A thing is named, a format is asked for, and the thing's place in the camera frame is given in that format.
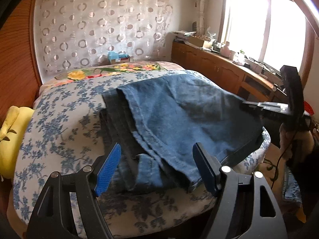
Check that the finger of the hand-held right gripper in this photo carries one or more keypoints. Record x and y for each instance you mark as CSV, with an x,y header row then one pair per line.
x,y
264,106

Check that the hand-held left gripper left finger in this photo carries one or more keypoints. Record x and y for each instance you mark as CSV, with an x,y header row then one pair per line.
x,y
108,169

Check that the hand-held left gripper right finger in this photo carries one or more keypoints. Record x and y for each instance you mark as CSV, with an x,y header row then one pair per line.
x,y
205,169

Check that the blue denim pants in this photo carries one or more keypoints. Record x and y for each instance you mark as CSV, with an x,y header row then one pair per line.
x,y
174,117

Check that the blue floral bedsheet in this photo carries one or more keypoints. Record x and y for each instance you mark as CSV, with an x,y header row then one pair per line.
x,y
62,129

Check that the long wooden cabinet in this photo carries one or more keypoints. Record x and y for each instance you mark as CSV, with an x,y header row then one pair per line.
x,y
211,67

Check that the bright window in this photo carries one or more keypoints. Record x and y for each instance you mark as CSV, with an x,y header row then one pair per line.
x,y
249,25

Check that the open cardboard box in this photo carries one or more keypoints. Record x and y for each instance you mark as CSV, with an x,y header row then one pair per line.
x,y
199,41

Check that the colourful flower blanket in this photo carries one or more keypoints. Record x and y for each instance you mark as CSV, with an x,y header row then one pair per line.
x,y
79,74

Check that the yellow plush toy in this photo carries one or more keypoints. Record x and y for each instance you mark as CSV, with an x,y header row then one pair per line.
x,y
12,134

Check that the pile of papers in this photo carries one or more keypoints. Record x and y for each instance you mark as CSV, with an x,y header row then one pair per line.
x,y
184,35

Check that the small cardboard box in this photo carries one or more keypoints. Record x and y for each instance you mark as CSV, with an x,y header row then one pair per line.
x,y
122,60

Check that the cream window curtain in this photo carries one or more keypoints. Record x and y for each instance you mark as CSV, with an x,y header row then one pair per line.
x,y
199,5

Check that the circle-patterned sheer curtain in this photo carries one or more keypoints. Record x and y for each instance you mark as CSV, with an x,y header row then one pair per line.
x,y
99,29

